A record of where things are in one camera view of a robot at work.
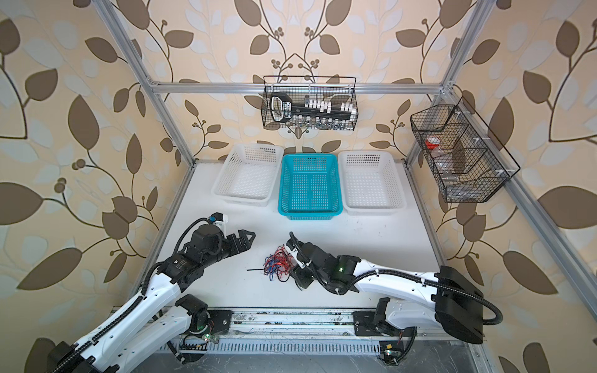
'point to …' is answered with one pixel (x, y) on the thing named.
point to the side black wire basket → (467, 168)
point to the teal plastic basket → (309, 186)
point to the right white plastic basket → (370, 183)
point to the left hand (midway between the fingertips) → (243, 235)
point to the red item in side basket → (432, 142)
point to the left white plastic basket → (249, 175)
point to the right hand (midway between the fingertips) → (294, 267)
